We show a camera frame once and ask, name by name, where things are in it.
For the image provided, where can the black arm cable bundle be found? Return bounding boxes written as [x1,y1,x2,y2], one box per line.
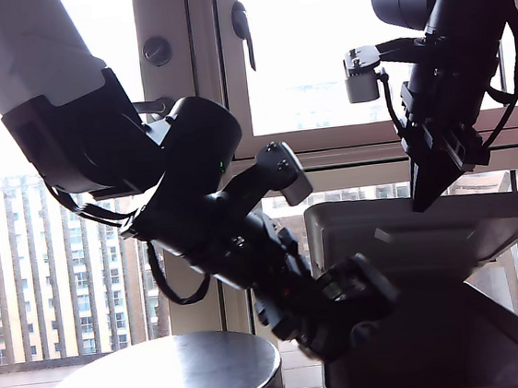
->
[43,173,127,236]

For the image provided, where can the round door lock knob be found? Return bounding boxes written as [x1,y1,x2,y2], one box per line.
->
[140,34,175,69]

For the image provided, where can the grey plastic recycling bin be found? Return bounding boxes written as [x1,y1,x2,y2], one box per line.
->
[312,264,518,388]

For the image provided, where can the dark slatted balcony railing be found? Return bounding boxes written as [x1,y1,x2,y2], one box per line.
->
[0,134,427,376]

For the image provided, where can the dark metal door lever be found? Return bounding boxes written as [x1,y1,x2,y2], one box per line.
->
[131,94,179,124]

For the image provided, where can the round black glossy disc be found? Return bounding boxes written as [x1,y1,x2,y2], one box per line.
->
[34,323,285,388]

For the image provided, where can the glass balcony door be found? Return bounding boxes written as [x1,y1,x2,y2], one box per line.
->
[0,0,227,378]

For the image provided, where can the arm grey camera box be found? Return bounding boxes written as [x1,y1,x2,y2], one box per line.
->
[224,138,315,213]
[340,36,430,105]

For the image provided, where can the black camera cable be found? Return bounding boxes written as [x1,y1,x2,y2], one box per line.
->
[378,65,415,145]

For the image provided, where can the dark window handle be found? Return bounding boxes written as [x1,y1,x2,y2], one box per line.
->
[229,0,258,74]

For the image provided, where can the fixed window pane frame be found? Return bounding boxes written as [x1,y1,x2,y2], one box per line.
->
[233,147,518,367]

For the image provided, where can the grey hinged bin lid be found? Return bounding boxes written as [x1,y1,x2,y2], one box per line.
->
[302,182,518,294]

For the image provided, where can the openable window sash frame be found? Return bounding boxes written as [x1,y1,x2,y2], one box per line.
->
[213,0,518,162]

